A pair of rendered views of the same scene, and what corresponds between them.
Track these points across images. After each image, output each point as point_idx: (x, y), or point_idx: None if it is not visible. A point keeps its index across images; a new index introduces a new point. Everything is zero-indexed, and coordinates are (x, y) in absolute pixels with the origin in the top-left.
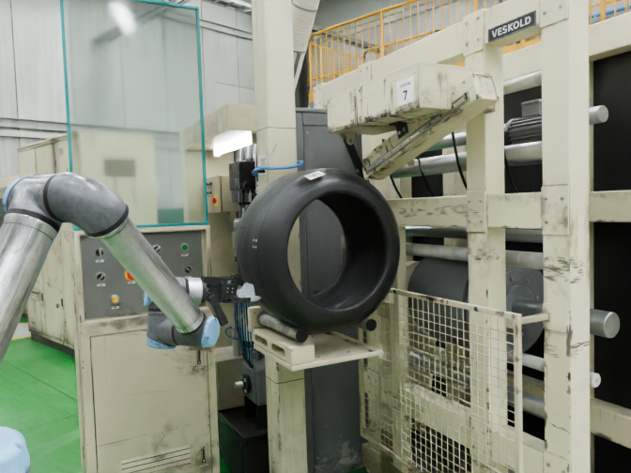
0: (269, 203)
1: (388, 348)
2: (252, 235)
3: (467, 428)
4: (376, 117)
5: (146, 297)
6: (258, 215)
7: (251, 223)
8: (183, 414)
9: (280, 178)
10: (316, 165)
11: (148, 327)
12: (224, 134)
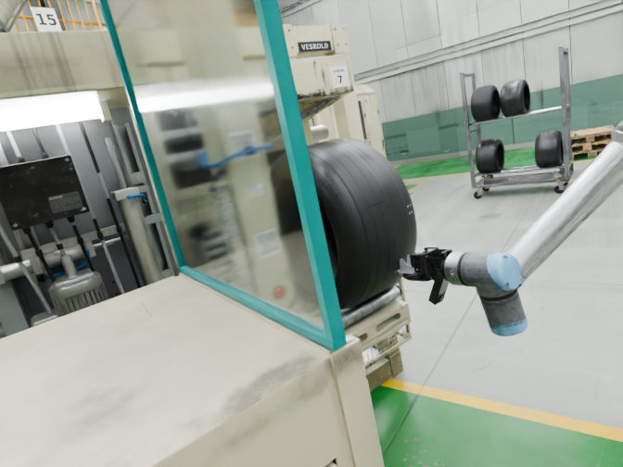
0: (391, 167)
1: None
2: (400, 203)
3: None
4: (307, 95)
5: (519, 275)
6: (393, 182)
7: (388, 194)
8: None
9: (332, 150)
10: None
11: (522, 308)
12: (87, 93)
